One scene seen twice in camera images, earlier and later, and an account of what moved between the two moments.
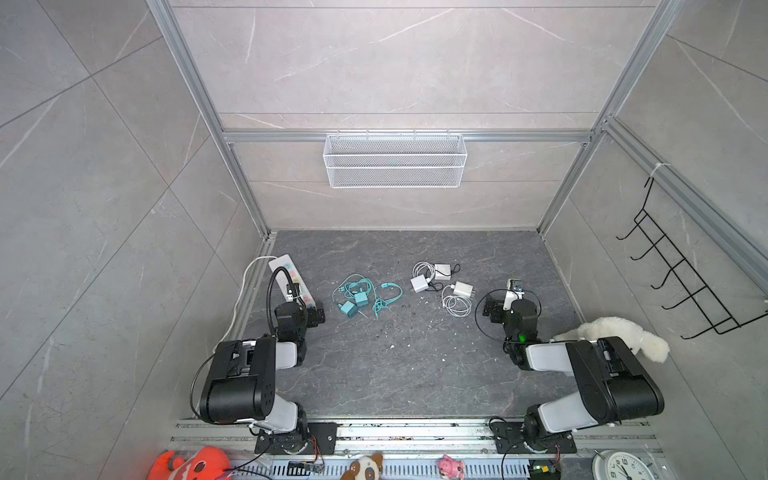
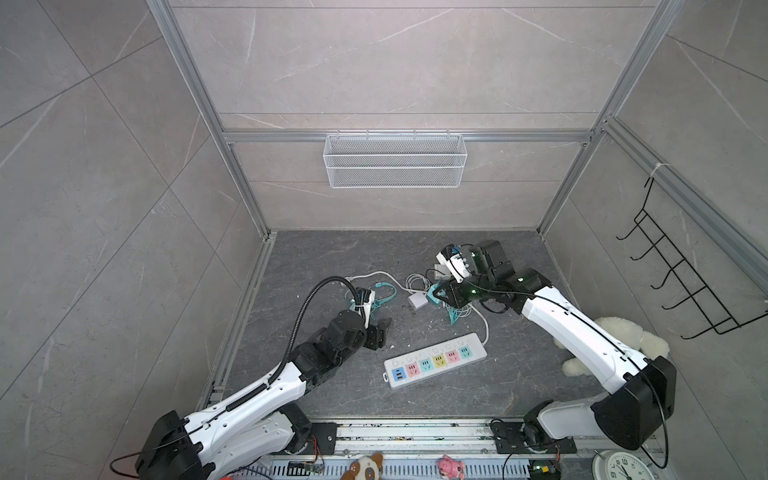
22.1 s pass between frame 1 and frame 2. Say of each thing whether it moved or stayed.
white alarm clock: stayed
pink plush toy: stayed
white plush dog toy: stayed
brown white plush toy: stayed
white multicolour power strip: moved
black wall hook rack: stayed
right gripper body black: moved
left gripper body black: moved
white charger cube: moved
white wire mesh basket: stayed
